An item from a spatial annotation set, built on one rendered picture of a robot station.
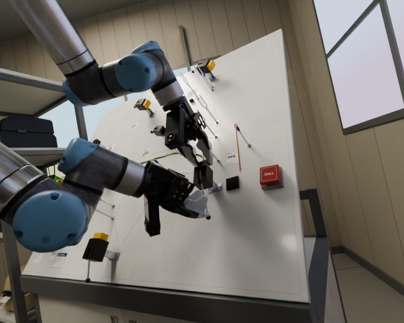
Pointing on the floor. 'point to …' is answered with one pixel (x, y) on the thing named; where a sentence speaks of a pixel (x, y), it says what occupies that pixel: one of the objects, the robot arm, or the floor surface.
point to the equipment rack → (19, 101)
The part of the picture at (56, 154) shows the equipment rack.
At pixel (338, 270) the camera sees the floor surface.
